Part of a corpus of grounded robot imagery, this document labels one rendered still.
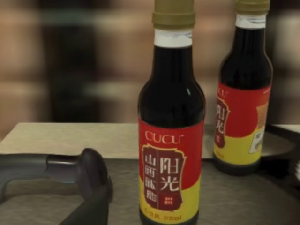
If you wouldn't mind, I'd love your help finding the grey handheld scanner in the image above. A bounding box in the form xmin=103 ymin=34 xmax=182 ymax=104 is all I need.
xmin=0 ymin=147 xmax=113 ymax=225

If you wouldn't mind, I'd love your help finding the dark grey mat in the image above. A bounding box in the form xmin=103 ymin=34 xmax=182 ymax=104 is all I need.
xmin=0 ymin=151 xmax=300 ymax=225

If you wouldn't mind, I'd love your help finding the white object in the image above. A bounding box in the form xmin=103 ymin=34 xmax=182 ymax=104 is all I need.
xmin=290 ymin=159 xmax=300 ymax=181

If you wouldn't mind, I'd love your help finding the soy sauce bottle CUCU label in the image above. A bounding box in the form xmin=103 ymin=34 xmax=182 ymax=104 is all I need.
xmin=212 ymin=0 xmax=274 ymax=174
xmin=137 ymin=0 xmax=206 ymax=225

